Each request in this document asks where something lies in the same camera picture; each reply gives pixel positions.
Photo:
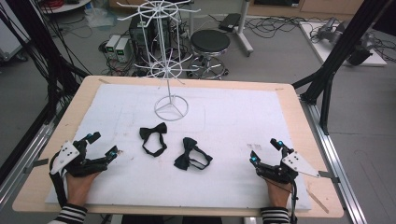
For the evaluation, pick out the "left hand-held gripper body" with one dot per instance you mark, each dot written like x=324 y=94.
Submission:
x=65 y=154

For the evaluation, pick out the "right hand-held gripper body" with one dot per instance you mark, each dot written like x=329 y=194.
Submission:
x=299 y=163

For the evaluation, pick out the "black bow tie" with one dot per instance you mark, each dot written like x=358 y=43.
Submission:
x=153 y=130
x=189 y=146

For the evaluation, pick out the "person's right hand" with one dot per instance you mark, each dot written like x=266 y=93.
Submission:
x=279 y=194

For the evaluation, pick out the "person's left hand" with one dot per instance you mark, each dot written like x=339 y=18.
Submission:
x=77 y=189

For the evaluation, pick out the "white foam mat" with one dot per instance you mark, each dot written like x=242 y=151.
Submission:
x=233 y=124

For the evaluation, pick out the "wooden stick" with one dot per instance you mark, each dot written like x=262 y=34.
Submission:
x=317 y=200

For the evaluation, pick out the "grey power supply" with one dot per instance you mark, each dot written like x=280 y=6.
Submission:
x=123 y=49
x=111 y=45

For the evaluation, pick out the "white floor platform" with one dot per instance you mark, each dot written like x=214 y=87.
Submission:
x=320 y=51

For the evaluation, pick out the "black computer tower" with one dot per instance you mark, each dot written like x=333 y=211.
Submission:
x=137 y=34

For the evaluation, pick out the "black metal stand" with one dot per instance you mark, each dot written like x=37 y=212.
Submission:
x=339 y=49
x=34 y=37

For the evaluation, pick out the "white legged wooden desk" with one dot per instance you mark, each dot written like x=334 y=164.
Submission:
x=244 y=29

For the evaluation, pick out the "black round stool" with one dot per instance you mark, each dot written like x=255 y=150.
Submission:
x=210 y=40

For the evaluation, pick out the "black device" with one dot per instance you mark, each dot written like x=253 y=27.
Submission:
x=361 y=53

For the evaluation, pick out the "grey device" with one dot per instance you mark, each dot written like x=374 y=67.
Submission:
x=328 y=31

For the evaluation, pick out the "black flat adapter box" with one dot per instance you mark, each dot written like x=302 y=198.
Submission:
x=229 y=21

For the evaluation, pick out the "aluminium frame rail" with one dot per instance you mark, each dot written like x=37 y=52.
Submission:
x=336 y=161
x=21 y=168

